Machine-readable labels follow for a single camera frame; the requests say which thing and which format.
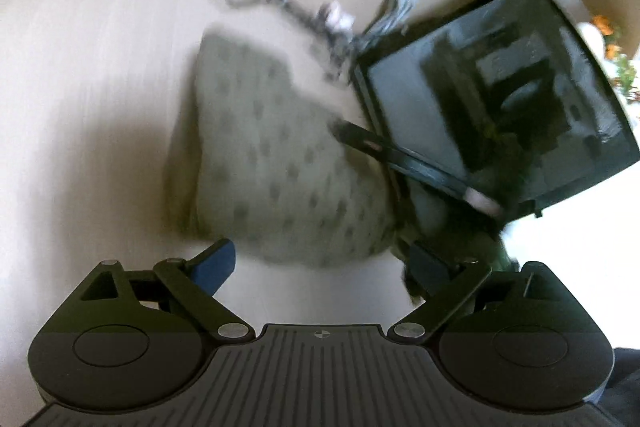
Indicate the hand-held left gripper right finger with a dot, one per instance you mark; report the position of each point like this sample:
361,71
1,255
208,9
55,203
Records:
427,272

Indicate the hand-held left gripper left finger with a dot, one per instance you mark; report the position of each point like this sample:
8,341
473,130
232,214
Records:
215,264

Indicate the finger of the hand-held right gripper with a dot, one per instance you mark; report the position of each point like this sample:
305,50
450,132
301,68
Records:
400,157

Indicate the green polka dot garment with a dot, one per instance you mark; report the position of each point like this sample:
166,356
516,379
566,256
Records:
270,157

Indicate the glass panel computer case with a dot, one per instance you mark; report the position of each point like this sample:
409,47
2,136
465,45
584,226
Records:
490,97

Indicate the crumpled white tissue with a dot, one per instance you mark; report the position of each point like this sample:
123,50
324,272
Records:
337,17

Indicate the dark cloth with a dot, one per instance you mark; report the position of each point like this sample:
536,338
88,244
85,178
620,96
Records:
625,392

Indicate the orange flowers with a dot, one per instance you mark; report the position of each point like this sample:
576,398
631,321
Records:
620,57

